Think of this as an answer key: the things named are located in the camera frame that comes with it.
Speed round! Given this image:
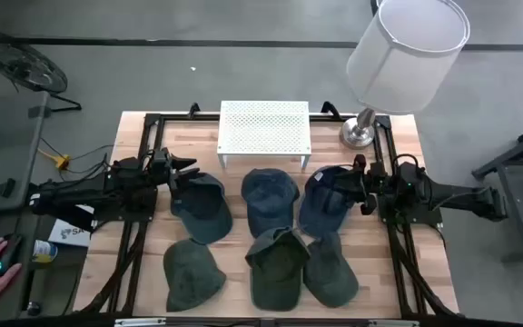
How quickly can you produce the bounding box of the blue cap with white tag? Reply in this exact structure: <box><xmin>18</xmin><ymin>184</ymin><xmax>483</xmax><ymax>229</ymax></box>
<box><xmin>297</xmin><ymin>165</ymin><xmax>367</xmax><ymax>238</ymax></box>

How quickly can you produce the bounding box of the black floor fan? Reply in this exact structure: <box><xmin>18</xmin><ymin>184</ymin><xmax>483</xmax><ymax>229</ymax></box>
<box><xmin>0</xmin><ymin>29</ymin><xmax>83</xmax><ymax>114</ymax></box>

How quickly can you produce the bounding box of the black floor cable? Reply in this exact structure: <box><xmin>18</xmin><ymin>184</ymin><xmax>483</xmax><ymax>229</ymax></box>
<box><xmin>68</xmin><ymin>144</ymin><xmax>116</xmax><ymax>176</ymax></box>

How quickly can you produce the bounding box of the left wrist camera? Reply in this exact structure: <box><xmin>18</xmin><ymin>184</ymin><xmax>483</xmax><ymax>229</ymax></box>
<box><xmin>152</xmin><ymin>146</ymin><xmax>173</xmax><ymax>171</ymax></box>

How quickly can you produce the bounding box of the silver metal bracket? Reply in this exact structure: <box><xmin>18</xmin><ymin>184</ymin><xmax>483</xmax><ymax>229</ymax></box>
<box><xmin>368</xmin><ymin>320</ymin><xmax>420</xmax><ymax>327</ymax></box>
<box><xmin>113</xmin><ymin>317</ymin><xmax>167</xmax><ymax>327</ymax></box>

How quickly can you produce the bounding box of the white printed cardboard box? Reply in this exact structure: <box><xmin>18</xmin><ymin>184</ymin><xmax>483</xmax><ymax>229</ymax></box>
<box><xmin>47</xmin><ymin>203</ymin><xmax>95</xmax><ymax>249</ymax></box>

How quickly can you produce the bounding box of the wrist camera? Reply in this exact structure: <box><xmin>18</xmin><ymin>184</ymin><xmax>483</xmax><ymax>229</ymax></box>
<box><xmin>368</xmin><ymin>161</ymin><xmax>388</xmax><ymax>192</ymax></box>
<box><xmin>152</xmin><ymin>146</ymin><xmax>173</xmax><ymax>171</ymax></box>

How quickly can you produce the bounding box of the yellow power plug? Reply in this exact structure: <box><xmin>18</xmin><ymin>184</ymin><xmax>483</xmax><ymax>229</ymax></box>
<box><xmin>37</xmin><ymin>148</ymin><xmax>72</xmax><ymax>172</ymax></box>

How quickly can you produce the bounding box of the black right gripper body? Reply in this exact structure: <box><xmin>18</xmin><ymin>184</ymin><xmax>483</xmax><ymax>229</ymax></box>
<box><xmin>350</xmin><ymin>165</ymin><xmax>380</xmax><ymax>202</ymax></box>

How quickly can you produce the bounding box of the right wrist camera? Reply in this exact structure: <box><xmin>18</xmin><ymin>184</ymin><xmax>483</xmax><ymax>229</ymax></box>
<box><xmin>368</xmin><ymin>161</ymin><xmax>388</xmax><ymax>192</ymax></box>

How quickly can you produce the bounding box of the white shade silver lamp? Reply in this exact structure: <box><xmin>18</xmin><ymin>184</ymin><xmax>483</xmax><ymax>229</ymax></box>
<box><xmin>339</xmin><ymin>0</ymin><xmax>471</xmax><ymax>151</ymax></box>

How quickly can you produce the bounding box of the blue denim baseball cap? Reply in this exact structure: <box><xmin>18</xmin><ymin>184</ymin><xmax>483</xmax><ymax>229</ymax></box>
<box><xmin>241</xmin><ymin>167</ymin><xmax>301</xmax><ymax>240</ymax></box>

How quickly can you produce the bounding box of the small black stand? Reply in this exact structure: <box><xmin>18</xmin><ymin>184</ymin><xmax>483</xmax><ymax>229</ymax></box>
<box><xmin>0</xmin><ymin>177</ymin><xmax>17</xmax><ymax>199</ymax></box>

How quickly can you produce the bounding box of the dark teal baseball cap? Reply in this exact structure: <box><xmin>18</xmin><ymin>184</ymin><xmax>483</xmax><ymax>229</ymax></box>
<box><xmin>169</xmin><ymin>172</ymin><xmax>234</xmax><ymax>245</ymax></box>

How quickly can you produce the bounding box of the dark green baseball cap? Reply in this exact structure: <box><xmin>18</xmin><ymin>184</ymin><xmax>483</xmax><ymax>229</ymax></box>
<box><xmin>301</xmin><ymin>231</ymin><xmax>360</xmax><ymax>309</ymax></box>
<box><xmin>163</xmin><ymin>238</ymin><xmax>228</xmax><ymax>313</ymax></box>

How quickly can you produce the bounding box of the dark grey metal cart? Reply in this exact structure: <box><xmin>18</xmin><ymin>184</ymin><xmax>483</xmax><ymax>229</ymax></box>
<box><xmin>471</xmin><ymin>115</ymin><xmax>523</xmax><ymax>264</ymax></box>

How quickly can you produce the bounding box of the grey desk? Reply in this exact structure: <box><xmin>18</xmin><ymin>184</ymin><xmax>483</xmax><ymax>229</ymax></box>
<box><xmin>0</xmin><ymin>206</ymin><xmax>43</xmax><ymax>322</ymax></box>
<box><xmin>0</xmin><ymin>90</ymin><xmax>50</xmax><ymax>214</ymax></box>

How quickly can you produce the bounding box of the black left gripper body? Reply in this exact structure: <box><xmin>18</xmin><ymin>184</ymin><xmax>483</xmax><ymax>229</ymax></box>
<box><xmin>147</xmin><ymin>156</ymin><xmax>176</xmax><ymax>193</ymax></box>

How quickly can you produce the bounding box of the black table clamp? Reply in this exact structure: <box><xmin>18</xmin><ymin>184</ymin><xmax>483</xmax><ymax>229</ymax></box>
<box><xmin>320</xmin><ymin>100</ymin><xmax>343</xmax><ymax>122</ymax></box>

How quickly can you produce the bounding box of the white and yellow can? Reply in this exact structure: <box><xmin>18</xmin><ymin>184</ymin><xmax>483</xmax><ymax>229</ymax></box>
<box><xmin>32</xmin><ymin>239</ymin><xmax>59</xmax><ymax>264</ymax></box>

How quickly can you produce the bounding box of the green cap with strap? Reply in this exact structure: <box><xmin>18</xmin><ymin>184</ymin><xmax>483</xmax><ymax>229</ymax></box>
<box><xmin>244</xmin><ymin>226</ymin><xmax>311</xmax><ymax>312</ymax></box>

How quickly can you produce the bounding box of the white perforated metal shelf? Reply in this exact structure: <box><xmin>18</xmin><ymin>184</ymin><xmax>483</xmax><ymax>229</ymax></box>
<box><xmin>216</xmin><ymin>100</ymin><xmax>313</xmax><ymax>170</ymax></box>

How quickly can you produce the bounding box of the black computer mouse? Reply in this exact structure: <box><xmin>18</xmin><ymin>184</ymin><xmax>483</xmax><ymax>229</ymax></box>
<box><xmin>0</xmin><ymin>233</ymin><xmax>23</xmax><ymax>277</ymax></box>

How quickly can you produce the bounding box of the black aluminium table frame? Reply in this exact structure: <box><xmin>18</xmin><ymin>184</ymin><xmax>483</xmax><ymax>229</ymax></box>
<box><xmin>73</xmin><ymin>111</ymin><xmax>465</xmax><ymax>327</ymax></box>

